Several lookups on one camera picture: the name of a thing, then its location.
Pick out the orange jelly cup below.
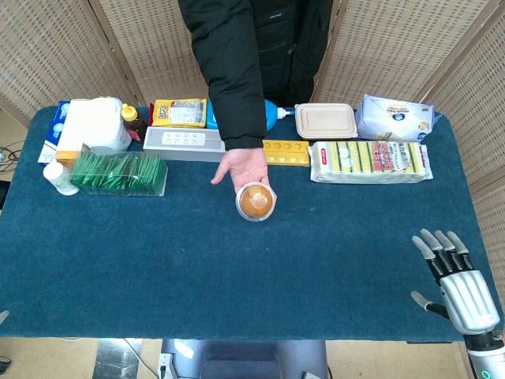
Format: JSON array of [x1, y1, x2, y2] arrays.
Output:
[[235, 181, 277, 223]]

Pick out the blue white carton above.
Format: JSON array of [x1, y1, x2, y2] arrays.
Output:
[[37, 99, 73, 165]]

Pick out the small orange box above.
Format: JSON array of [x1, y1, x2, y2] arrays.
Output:
[[54, 148, 86, 167]]

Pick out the white plastic jug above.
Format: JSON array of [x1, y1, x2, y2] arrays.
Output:
[[65, 96, 133, 152]]

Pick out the white tissue pack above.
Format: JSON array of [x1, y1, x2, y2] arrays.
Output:
[[356, 93, 443, 144]]

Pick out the person's black jacket torso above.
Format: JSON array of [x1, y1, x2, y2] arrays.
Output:
[[252, 0, 335, 108]]

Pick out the yellow egg tray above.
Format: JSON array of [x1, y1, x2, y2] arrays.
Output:
[[261, 138, 311, 168]]

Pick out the blue table cloth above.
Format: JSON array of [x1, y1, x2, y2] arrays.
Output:
[[0, 104, 505, 343]]

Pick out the honey bottle yellow cap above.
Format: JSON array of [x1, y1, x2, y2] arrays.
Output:
[[121, 103, 149, 142]]

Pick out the white power strip box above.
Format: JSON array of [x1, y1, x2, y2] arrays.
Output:
[[142, 126, 226, 163]]

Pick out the person's bare hand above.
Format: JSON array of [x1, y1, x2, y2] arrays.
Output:
[[210, 148, 273, 194]]

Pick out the dark robot base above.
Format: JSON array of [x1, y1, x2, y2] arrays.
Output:
[[159, 338, 329, 379]]

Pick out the white floor cable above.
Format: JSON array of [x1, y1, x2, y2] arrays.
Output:
[[118, 338, 159, 379]]

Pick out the beige lidded lunch box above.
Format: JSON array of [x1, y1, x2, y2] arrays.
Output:
[[294, 103, 359, 141]]

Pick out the white floor power strip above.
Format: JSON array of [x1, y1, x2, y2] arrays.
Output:
[[156, 352, 174, 379]]

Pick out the clear box green sachets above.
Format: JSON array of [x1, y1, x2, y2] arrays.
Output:
[[69, 151, 169, 197]]

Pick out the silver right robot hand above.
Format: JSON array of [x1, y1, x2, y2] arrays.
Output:
[[410, 227, 502, 336]]

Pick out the white pill bottle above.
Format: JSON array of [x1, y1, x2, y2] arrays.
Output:
[[43, 161, 80, 197]]

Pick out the yellow green sponge pack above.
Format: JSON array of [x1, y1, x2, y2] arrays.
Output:
[[309, 141, 434, 186]]

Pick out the yellow snack bag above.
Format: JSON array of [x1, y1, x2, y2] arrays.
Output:
[[151, 98, 208, 129]]

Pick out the person's black sleeved forearm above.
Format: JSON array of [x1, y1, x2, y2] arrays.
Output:
[[178, 0, 268, 152]]

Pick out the blue bottle white nozzle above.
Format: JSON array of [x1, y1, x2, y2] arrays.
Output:
[[206, 98, 297, 131]]

